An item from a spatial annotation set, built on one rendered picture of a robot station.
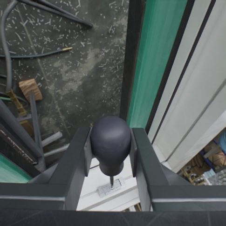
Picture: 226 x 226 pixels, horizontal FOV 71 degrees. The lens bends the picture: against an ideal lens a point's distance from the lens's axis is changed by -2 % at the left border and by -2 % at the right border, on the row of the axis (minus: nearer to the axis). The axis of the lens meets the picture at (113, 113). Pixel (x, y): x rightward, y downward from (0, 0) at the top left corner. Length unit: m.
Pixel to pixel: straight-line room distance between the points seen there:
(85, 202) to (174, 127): 0.20
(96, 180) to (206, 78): 0.24
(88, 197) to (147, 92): 0.21
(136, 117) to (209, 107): 0.10
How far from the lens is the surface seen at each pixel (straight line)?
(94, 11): 1.09
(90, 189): 0.32
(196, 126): 0.24
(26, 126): 1.13
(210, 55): 0.19
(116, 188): 0.31
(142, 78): 0.19
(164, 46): 0.18
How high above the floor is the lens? 0.98
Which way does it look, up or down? 33 degrees down
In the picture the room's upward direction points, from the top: 153 degrees clockwise
